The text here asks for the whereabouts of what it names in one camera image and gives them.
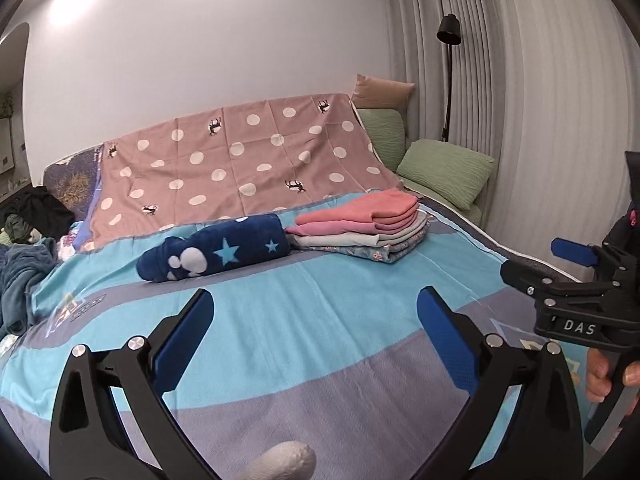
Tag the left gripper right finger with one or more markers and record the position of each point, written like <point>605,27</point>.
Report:
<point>544,437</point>

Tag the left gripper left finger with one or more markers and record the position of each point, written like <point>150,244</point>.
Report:
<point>87,437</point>

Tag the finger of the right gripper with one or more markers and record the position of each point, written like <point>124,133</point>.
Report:
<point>583,255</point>

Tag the coral knit sweater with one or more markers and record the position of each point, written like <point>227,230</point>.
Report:
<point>386,207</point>

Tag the black clothes pile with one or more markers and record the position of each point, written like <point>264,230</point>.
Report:
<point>39,208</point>

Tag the right hand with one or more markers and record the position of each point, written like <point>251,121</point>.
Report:
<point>598,382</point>

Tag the green pillow front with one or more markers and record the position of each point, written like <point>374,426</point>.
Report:
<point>455,173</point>

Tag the green pillow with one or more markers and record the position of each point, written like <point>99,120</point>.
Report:
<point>386,130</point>
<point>455,173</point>

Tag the teal knit blanket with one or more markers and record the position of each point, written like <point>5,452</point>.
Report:
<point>23,267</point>

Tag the white folded garment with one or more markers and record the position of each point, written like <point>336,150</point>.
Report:
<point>356,239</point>

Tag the grey curtain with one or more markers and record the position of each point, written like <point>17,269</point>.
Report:
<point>547,88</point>

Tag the floral folded garment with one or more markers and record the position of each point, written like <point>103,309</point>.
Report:
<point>388,253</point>

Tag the grey rolled cloth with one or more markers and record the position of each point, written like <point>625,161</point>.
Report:
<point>292,460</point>

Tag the blue grey geometric bedspread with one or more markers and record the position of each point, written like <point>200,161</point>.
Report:
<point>325,349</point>

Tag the navy star fleece roll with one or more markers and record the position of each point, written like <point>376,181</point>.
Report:
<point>222,247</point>

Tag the pink folded garment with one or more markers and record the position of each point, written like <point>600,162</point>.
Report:
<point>344,226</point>

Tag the green pillow back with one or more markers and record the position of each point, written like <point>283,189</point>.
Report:
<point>386,130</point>

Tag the dark floral pillow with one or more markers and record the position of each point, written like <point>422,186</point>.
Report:
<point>72,180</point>

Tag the black floor lamp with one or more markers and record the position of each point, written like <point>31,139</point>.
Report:
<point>449,34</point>

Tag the tan pillow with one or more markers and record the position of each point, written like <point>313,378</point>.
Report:
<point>371,93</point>

